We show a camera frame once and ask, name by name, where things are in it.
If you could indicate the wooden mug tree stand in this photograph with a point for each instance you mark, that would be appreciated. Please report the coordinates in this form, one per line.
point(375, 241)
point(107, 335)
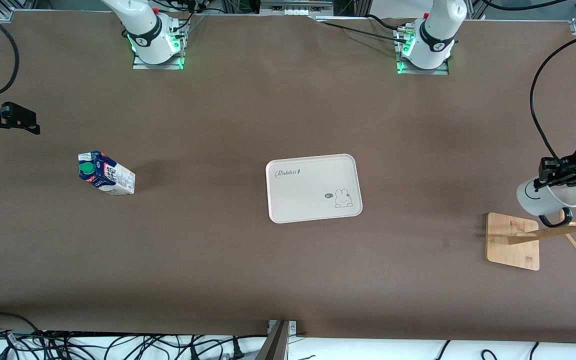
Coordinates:
point(510, 245)

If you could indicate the blue white milk carton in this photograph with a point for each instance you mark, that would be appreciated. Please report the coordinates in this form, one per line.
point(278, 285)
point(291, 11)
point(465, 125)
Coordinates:
point(110, 177)

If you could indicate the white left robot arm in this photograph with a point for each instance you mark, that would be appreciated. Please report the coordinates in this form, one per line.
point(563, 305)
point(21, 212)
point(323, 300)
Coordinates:
point(433, 40)

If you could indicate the grey power strip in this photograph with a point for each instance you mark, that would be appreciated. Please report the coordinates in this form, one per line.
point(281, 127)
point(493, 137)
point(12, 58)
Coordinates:
point(295, 7)

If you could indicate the aluminium profile strut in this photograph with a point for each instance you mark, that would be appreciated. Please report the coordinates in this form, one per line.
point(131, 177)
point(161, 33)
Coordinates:
point(275, 345)

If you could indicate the beige rabbit print tray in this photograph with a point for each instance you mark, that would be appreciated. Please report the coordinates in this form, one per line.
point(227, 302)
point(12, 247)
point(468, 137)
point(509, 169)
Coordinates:
point(308, 192)

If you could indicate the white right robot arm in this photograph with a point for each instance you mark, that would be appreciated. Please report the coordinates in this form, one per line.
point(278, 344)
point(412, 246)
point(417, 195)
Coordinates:
point(148, 30)

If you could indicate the brown paper table cover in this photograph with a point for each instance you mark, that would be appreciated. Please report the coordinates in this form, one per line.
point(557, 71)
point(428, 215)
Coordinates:
point(168, 250)

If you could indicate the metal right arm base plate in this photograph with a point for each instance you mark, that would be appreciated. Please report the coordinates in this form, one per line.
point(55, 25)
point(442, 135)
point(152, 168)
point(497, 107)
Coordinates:
point(140, 66)

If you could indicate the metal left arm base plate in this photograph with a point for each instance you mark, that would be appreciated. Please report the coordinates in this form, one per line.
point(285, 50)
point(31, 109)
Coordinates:
point(443, 71)

